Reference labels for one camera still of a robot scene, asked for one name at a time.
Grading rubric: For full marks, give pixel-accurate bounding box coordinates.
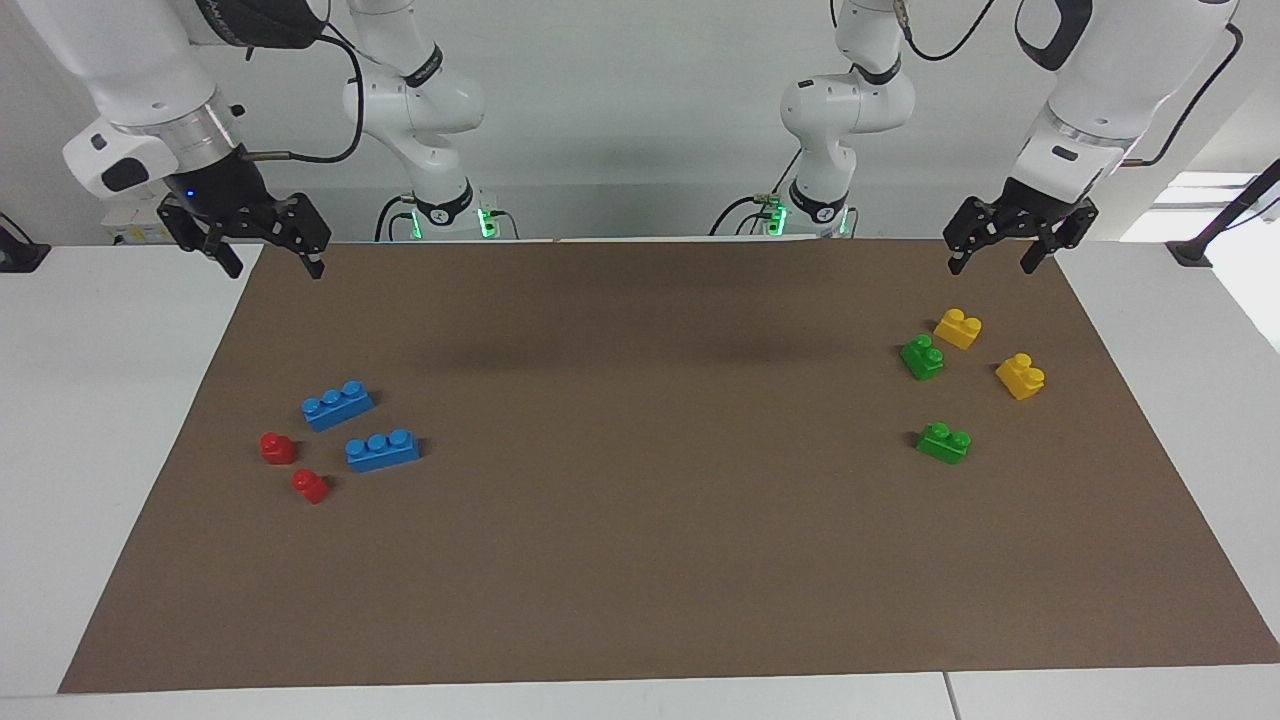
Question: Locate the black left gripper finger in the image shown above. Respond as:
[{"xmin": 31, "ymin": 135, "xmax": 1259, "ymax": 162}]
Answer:
[
  {"xmin": 946, "ymin": 228, "xmax": 991, "ymax": 276},
  {"xmin": 1020, "ymin": 228, "xmax": 1069, "ymax": 275}
]

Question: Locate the green two-stud block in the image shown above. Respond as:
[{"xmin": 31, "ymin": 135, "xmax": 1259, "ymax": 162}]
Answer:
[
  {"xmin": 916, "ymin": 422, "xmax": 972, "ymax": 465},
  {"xmin": 899, "ymin": 334, "xmax": 945, "ymax": 382}
]

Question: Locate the blue three-stud block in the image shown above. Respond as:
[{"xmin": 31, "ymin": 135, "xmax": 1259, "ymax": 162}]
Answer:
[
  {"xmin": 345, "ymin": 429, "xmax": 421, "ymax": 474},
  {"xmin": 301, "ymin": 380, "xmax": 375, "ymax": 433}
]

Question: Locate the yellow two-stud block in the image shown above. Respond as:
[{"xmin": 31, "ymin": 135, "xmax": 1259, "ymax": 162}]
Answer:
[
  {"xmin": 934, "ymin": 308, "xmax": 983, "ymax": 351},
  {"xmin": 995, "ymin": 353, "xmax": 1046, "ymax": 401}
]

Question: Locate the brown table mat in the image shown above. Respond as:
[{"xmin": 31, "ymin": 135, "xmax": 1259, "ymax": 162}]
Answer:
[{"xmin": 58, "ymin": 238, "xmax": 1280, "ymax": 694}]

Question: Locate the black base cable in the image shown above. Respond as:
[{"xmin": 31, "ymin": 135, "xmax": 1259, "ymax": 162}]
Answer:
[
  {"xmin": 376, "ymin": 194, "xmax": 415, "ymax": 242},
  {"xmin": 710, "ymin": 148, "xmax": 806, "ymax": 237}
]

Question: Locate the white wall box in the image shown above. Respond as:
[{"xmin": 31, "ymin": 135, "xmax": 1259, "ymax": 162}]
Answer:
[{"xmin": 100, "ymin": 198, "xmax": 176, "ymax": 244}]

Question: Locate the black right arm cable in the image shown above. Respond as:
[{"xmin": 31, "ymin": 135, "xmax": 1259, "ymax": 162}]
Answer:
[{"xmin": 245, "ymin": 20, "xmax": 364, "ymax": 164}]

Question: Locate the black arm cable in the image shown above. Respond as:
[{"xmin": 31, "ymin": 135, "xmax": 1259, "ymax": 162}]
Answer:
[
  {"xmin": 895, "ymin": 0, "xmax": 1246, "ymax": 169},
  {"xmin": 245, "ymin": 20, "xmax": 364, "ymax": 164}
]

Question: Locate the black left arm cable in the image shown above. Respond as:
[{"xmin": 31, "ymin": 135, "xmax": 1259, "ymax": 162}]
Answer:
[{"xmin": 895, "ymin": 0, "xmax": 1246, "ymax": 169}]

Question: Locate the black camera stand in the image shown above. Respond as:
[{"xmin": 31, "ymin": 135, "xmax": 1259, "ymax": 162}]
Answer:
[
  {"xmin": 0, "ymin": 213, "xmax": 51, "ymax": 273},
  {"xmin": 1165, "ymin": 158, "xmax": 1280, "ymax": 267}
]

